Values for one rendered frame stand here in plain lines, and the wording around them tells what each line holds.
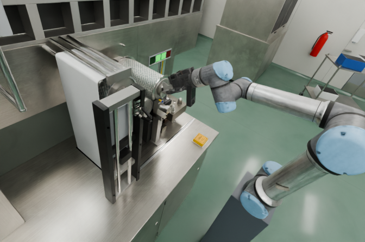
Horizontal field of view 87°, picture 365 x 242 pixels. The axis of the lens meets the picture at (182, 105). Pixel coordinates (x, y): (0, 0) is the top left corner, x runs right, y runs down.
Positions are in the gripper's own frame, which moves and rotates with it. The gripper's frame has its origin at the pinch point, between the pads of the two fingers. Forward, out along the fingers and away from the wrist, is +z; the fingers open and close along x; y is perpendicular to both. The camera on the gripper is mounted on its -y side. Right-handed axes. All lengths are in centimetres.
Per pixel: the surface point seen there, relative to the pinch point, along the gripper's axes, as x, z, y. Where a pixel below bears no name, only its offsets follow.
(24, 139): 50, 43, 6
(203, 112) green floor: -153, 104, -77
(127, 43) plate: -9.9, 22.5, 30.8
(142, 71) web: 0.9, 8.5, 13.2
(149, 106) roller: 5.7, 9.2, -3.8
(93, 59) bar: 26.8, -0.6, 24.1
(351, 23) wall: -452, -77, -59
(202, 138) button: -18.6, 6.1, -38.5
